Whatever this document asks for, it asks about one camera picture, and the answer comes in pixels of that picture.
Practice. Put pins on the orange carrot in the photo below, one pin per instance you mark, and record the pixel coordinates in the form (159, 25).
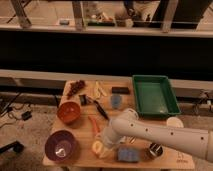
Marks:
(95, 127)

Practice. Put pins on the black power adapter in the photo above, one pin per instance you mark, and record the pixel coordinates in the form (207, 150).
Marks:
(26, 115)

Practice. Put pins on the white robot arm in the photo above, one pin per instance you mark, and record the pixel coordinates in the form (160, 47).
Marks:
(196, 142)

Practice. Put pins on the green plastic tray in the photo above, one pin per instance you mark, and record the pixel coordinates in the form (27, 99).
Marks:
(154, 96)

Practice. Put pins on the blue sponge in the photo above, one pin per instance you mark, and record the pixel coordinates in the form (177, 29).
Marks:
(128, 154)

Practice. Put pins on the small blue scrubber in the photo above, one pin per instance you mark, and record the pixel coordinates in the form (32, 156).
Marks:
(116, 100)

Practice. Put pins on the metal spoon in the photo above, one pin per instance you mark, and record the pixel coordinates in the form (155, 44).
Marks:
(132, 140)

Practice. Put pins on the small black clip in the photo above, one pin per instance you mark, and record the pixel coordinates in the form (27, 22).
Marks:
(83, 99)

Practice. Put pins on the black rectangular block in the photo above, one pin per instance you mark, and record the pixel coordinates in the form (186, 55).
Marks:
(120, 90)

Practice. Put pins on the red yellow apple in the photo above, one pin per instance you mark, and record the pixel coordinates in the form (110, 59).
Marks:
(98, 149)

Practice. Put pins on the metal cup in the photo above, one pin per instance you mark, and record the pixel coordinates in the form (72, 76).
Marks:
(155, 150)

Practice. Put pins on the peeled banana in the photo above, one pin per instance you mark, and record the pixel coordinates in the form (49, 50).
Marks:
(98, 91)

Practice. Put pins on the purple bowl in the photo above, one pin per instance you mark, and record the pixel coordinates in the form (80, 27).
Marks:
(60, 146)

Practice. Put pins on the orange bowl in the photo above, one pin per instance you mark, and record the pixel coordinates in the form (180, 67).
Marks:
(69, 112)

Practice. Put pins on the white paper cup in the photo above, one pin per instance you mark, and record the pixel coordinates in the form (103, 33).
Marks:
(174, 122)

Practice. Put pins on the bunch of red grapes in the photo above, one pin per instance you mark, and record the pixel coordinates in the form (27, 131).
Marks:
(76, 87)

